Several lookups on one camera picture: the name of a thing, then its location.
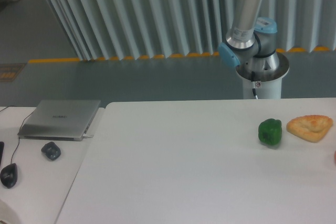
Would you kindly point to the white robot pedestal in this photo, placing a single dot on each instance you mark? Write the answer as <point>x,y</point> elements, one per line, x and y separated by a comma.
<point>262,77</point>

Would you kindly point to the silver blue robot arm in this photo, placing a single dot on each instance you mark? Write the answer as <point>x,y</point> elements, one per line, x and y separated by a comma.
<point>260,27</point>

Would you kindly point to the silver closed laptop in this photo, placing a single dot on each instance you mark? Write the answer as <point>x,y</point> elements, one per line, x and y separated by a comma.
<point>60,120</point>

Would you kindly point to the black device at edge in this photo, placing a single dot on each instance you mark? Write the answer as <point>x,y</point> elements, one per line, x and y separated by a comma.
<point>1,151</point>

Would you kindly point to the triangular flat bread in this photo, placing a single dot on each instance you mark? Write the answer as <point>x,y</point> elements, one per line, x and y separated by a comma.
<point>311,128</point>

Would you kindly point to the black computer mouse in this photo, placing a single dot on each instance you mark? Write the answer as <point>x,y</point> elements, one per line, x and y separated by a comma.
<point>9,175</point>

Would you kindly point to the white round object corner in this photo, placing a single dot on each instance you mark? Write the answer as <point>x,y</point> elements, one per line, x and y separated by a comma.
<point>8,215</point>

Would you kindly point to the green bell pepper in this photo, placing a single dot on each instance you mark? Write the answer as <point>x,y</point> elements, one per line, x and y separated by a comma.
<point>270,132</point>

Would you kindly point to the white folding partition screen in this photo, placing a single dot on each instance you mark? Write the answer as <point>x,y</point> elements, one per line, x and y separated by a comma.
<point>135,28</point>

